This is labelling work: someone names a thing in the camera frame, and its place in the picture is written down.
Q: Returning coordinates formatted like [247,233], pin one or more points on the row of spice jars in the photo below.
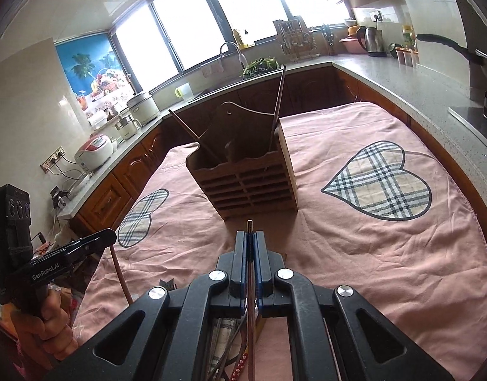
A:
[408,56]

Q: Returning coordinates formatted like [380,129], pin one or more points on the brown wooden chopstick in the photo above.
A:
[120,274]
[251,345]
[190,133]
[279,95]

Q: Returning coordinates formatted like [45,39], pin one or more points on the orange plastic container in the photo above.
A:
[354,30]

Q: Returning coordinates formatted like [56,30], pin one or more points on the pink plastic basin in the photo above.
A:
[349,44]

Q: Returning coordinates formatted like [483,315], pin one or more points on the white bowl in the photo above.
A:
[349,22]

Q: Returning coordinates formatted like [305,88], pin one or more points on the kitchen window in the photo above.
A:
[211,20]

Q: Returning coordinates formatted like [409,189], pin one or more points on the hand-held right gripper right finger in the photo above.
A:
[261,270]

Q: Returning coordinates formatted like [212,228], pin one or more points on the cream rice cooker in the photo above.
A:
[142,107]

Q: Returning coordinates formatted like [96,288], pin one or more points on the range hood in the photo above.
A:
[475,4]

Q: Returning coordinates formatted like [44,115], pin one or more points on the green leafy vegetables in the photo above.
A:
[261,65]

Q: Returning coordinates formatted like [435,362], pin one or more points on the clear jug with green rim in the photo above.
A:
[184,91]

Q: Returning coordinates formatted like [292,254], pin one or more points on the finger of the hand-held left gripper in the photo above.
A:
[92,242]

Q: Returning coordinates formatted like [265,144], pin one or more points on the tropical printed window blind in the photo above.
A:
[84,63]

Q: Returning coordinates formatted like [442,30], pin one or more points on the paper towel roll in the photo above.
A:
[97,120]

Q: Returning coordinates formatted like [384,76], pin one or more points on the wooden base cabinets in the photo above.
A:
[108,198]

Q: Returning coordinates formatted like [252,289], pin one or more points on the steel electric kettle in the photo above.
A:
[372,41]

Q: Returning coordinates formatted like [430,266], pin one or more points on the person's left hand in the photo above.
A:
[49,333]

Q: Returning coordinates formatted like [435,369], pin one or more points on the pink plaid-heart tablecloth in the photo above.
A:
[346,254]

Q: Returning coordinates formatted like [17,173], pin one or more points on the wooden slotted utensil holder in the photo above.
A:
[247,182]

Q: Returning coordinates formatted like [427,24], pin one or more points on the metal chopstick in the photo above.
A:
[223,351]
[233,345]

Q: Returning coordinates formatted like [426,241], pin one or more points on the single wall socket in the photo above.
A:
[376,16]

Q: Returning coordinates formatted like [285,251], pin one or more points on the small white electric pot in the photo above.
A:
[126,127]

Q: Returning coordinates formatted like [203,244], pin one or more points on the white and red rice cooker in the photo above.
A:
[94,154]

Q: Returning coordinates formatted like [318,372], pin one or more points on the red patterned chopstick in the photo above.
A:
[238,365]

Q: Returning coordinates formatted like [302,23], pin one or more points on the black wok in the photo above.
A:
[445,43]

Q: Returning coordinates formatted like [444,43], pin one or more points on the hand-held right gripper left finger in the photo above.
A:
[243,270]

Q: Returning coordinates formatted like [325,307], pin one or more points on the wall socket strip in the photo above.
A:
[53,158]

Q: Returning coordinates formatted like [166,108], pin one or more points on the small dark jar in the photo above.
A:
[394,47]

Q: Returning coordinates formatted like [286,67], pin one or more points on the chrome sink faucet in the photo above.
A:
[227,47]

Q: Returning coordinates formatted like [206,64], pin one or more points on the metal dish rack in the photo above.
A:
[297,39]

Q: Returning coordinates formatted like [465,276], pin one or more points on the yellow dish soap bottle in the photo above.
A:
[237,39]

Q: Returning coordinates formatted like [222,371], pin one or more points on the small black stand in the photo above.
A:
[60,197]

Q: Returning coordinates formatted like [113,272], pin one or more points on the grey stone countertop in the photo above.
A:
[386,75]

